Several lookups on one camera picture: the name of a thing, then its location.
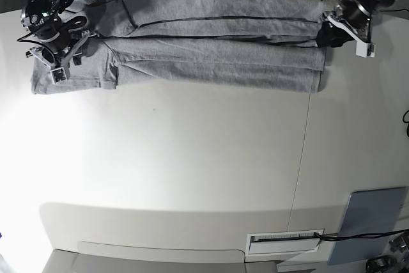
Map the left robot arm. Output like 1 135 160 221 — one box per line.
326 0 397 45

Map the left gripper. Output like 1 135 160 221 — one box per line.
316 0 379 48

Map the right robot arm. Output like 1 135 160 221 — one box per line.
22 0 330 74

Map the grey T-shirt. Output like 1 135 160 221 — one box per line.
31 0 326 95

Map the black device on floor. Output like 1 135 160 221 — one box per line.
366 255 393 273

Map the blue-grey flat panel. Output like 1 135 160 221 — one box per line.
327 187 406 265

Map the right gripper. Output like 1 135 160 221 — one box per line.
35 27 93 65

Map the black cable to slot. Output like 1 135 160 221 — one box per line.
314 230 409 242

